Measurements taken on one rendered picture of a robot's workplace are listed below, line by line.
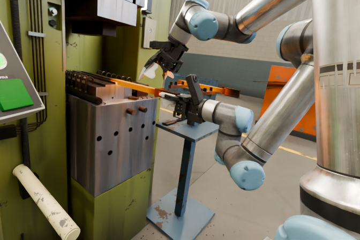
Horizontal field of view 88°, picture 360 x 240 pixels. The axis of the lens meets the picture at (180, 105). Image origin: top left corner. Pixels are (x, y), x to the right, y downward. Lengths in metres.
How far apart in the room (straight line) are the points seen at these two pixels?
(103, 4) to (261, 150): 0.78
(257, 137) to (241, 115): 0.10
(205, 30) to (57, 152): 0.86
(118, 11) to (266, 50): 7.68
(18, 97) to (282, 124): 0.65
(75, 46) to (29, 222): 0.95
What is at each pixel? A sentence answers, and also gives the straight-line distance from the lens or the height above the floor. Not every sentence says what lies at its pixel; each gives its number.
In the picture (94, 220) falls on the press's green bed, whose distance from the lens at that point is 1.14.
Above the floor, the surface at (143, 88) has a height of 1.00.
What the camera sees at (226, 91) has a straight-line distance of 1.11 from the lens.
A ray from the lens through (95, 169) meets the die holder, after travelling 0.97.
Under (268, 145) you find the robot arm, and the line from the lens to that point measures 0.50.
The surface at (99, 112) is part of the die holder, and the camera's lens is 0.86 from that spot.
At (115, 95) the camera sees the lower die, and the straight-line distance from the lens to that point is 0.96.
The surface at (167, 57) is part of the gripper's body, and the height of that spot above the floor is 1.14.
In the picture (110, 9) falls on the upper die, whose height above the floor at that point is 1.31.
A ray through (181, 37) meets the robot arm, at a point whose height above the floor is 1.22.
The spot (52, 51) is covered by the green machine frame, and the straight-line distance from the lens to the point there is 0.96.
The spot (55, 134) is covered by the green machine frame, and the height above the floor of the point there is 0.74.
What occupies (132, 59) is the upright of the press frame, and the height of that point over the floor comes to 1.10.
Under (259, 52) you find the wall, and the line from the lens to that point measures 8.40.
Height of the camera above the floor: 1.14
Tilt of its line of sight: 14 degrees down
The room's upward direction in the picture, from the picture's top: 7 degrees clockwise
